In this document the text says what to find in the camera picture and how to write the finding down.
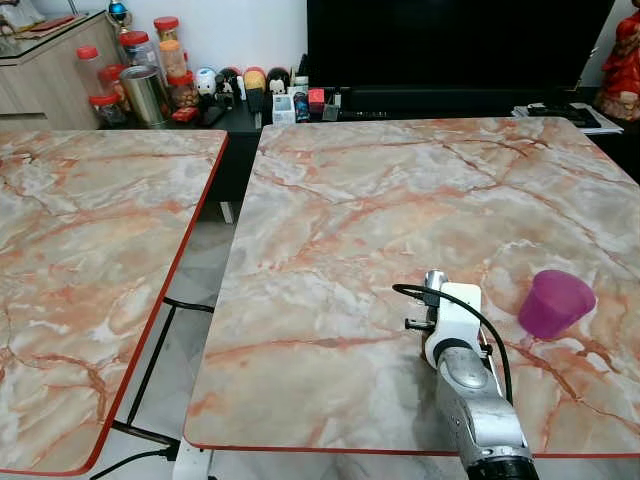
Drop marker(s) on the purple plastic cup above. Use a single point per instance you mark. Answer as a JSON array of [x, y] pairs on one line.
[[553, 303]]

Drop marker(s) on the red seated statue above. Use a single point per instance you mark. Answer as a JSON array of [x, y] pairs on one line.
[[622, 70]]

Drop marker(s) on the white toy figurine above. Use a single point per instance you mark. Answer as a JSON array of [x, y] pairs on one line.
[[205, 82]]

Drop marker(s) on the stack of white papers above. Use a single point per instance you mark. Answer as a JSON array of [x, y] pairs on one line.
[[605, 125]]

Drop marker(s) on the black flat television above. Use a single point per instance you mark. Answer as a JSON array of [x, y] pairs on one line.
[[450, 40]]

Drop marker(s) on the black-haired toy figurine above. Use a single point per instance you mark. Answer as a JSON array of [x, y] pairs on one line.
[[279, 78]]

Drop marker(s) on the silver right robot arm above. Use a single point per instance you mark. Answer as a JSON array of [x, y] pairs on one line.
[[478, 400]]

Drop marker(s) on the black remote control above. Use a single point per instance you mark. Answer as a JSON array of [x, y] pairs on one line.
[[565, 113]]

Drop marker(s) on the black metal table frame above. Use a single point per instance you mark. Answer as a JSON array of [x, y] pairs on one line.
[[150, 365]]

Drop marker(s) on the blue globe ornament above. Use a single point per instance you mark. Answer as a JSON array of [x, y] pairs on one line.
[[119, 13]]

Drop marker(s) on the small red-lid jar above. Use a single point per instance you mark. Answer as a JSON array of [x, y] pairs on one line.
[[104, 108]]

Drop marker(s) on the tall red-lid jar orange contents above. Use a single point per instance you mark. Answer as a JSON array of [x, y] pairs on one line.
[[172, 55]]

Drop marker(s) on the light wooden cabinet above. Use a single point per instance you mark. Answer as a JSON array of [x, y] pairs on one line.
[[45, 85]]

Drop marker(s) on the small white box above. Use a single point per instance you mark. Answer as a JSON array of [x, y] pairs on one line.
[[284, 110]]

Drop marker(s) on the dark toy figurine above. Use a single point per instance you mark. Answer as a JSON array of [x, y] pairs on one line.
[[229, 85]]

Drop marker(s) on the marble-pattern table with red edge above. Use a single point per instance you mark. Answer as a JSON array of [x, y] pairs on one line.
[[90, 260]]

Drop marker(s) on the small red box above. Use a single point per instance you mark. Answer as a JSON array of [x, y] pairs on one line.
[[316, 98]]

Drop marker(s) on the large marble-pattern table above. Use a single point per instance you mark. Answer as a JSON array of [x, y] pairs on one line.
[[380, 210]]

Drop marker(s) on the flat red packet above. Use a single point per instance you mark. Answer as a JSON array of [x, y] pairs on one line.
[[184, 114]]

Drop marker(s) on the yellow-capped toy figurine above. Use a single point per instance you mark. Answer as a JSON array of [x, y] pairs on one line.
[[254, 85]]

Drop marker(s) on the wide red-lid clear jar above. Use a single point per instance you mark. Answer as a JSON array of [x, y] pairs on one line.
[[138, 48]]

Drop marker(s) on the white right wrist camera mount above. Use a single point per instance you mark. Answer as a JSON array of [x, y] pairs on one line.
[[452, 315]]

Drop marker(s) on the shiny metal canister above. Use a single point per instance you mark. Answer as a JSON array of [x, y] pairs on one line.
[[146, 98]]

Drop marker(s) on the slim red-lid clear jar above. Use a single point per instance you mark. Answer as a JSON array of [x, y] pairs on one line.
[[90, 68]]

